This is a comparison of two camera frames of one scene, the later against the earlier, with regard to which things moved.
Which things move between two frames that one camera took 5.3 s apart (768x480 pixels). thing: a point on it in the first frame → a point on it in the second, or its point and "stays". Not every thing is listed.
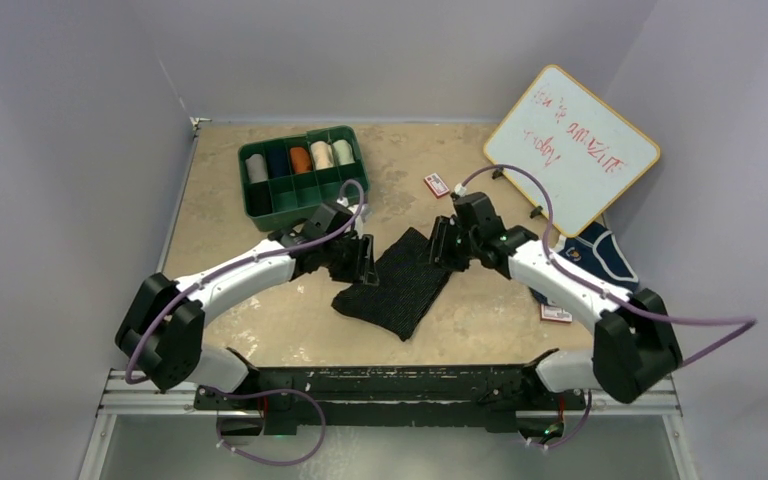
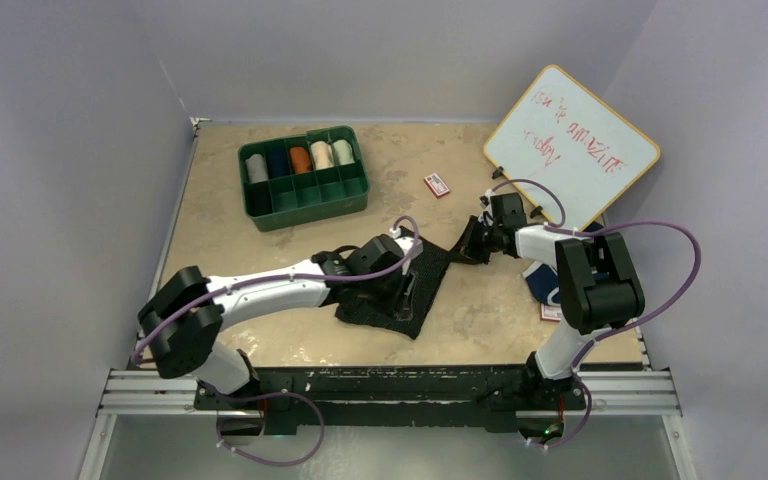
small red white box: (436, 185) stays
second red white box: (555, 313) stays
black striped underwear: (407, 284) stays
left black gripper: (360, 270) → (390, 307)
